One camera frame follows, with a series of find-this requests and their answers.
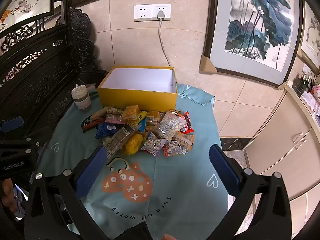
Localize person's left hand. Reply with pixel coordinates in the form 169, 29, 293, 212
0, 178, 16, 213

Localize white wall socket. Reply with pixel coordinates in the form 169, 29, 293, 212
134, 4, 152, 22
151, 4, 171, 21

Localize set of dark bottles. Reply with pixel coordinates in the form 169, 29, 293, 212
292, 74, 313, 98

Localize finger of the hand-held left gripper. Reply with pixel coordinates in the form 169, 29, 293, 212
24, 126, 53, 150
0, 116, 25, 133

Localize white cabinet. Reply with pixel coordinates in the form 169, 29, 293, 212
244, 80, 320, 240

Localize pink white packages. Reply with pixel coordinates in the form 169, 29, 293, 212
300, 85, 320, 117

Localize gold framed branch painting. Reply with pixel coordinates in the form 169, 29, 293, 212
299, 0, 320, 77

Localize bird embroidery panel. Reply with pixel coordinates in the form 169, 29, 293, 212
0, 0, 55, 32

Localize white lidded cup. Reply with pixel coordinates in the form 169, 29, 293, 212
71, 84, 92, 110

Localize yellow cardboard box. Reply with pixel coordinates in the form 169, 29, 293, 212
97, 66, 178, 112

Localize framed lotus painting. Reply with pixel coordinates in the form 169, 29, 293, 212
199, 0, 303, 88

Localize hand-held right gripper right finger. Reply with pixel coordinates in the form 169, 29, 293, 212
209, 144, 299, 240

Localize grey power cable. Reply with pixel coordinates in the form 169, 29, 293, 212
158, 20, 173, 67

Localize small pink grey item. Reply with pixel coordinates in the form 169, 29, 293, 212
85, 82, 98, 98

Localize light blue printed tablecloth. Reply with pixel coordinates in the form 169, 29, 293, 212
37, 84, 230, 240

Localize pile of assorted snack packets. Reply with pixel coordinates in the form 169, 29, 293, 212
82, 104, 196, 158

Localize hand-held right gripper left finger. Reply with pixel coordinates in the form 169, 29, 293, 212
24, 145, 110, 240

